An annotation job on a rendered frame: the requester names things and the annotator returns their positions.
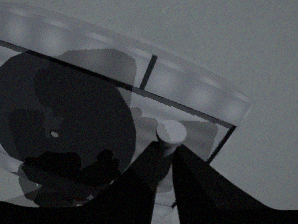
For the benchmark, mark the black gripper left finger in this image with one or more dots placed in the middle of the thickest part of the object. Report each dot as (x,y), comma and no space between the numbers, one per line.
(129,200)

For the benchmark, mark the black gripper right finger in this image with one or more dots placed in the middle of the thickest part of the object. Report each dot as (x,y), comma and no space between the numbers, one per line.
(204,196)

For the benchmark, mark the grey metal pin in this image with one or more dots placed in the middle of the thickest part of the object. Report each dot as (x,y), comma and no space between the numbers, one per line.
(170,133)

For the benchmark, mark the dark grey round disc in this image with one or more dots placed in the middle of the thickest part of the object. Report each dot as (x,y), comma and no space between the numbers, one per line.
(40,94)

